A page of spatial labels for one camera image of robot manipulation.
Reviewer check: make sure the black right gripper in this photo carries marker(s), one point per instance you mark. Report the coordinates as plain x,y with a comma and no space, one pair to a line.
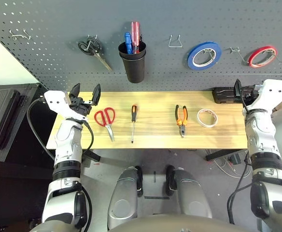
249,95

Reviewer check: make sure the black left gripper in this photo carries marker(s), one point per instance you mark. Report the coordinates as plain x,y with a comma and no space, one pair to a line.
81,106

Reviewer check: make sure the white tape roll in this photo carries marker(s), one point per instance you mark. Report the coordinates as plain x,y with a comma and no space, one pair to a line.
199,118

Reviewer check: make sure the orange black screwdriver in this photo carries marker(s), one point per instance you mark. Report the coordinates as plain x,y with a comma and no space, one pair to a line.
134,112

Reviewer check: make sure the orange black pliers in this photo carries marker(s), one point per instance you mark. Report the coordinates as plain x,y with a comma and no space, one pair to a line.
180,120

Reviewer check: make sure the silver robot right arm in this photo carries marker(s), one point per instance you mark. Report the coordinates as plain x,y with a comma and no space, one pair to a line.
261,135

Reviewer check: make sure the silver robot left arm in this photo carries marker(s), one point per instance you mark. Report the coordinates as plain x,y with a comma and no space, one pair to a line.
66,140

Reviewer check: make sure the grey metal pegboard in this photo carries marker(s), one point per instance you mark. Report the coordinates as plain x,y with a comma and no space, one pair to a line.
59,24

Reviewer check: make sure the black plastic tool case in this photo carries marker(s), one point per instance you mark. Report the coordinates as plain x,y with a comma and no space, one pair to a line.
223,95

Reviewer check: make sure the double prong metal hook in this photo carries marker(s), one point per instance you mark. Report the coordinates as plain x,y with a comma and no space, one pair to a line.
241,56

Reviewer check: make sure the red tape roll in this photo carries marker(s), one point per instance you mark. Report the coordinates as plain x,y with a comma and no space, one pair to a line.
263,49

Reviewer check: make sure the metal scissors peg hook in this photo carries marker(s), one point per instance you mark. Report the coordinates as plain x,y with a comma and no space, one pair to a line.
90,42

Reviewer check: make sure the black side cabinet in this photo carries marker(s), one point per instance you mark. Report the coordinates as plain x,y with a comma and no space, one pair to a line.
32,96

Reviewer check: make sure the black plastic cup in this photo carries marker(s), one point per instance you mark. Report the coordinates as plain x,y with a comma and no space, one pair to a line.
122,52
135,72

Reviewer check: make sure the blue tape roll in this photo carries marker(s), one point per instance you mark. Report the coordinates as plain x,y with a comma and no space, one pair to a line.
191,54

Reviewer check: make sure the black table leg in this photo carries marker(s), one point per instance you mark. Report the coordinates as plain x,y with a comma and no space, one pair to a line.
94,157
218,154

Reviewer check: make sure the black power adapter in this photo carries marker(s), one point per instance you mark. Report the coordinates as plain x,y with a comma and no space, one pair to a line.
235,159

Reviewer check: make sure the large black ribbed toolbox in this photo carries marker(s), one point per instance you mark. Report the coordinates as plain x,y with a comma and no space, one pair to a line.
1,113

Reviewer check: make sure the black robot left foot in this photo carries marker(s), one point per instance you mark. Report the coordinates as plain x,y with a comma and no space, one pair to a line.
139,178

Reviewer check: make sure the black robot foot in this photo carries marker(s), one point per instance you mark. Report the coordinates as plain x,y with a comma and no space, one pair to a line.
139,178
170,178

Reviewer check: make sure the short black floor tape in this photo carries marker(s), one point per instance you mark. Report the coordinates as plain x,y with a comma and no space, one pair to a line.
154,177

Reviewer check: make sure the black robot right foot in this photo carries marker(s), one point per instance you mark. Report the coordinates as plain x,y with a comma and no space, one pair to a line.
170,178

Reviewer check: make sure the silver robot left leg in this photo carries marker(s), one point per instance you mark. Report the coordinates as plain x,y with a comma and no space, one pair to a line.
121,200

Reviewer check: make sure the silver robot leg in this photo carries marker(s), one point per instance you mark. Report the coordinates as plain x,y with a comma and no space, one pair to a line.
191,198
121,200

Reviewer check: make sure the silver robot right leg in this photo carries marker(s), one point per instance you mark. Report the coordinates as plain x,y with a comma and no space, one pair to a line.
191,198

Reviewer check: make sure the long black floor tape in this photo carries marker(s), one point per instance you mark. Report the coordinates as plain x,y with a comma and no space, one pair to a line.
156,197

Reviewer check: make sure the grey robot torso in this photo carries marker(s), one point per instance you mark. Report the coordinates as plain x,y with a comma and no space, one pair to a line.
155,226

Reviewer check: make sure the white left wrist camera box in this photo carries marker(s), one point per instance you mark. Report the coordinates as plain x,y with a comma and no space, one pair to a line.
56,101

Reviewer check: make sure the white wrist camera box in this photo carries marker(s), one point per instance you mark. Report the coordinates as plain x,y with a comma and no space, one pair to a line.
56,101
273,91

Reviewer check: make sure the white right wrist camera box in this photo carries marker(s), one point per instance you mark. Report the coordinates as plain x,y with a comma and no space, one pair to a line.
273,91

